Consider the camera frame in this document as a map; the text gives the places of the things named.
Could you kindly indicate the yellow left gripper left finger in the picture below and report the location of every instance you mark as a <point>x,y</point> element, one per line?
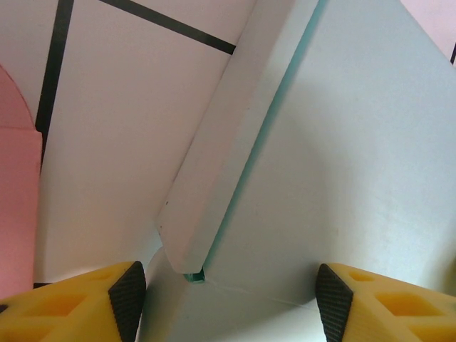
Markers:
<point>71,310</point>

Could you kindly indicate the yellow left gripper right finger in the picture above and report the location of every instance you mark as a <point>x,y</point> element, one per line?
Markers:
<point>392,313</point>

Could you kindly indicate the pink paper box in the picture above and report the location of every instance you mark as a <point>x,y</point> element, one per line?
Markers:
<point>18,178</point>

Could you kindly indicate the light blue paper box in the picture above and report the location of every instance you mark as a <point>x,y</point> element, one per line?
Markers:
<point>338,160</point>

